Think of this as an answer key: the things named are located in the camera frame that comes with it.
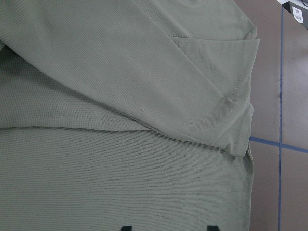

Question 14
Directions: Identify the olive green long-sleeve shirt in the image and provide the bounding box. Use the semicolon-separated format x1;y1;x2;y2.
0;0;259;231

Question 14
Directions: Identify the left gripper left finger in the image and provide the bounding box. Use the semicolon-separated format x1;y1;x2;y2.
120;226;131;231

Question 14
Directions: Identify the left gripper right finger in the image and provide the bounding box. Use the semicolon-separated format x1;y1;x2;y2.
208;225;220;231

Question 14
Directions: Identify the grey box with label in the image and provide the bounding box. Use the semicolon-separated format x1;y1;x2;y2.
279;0;308;24

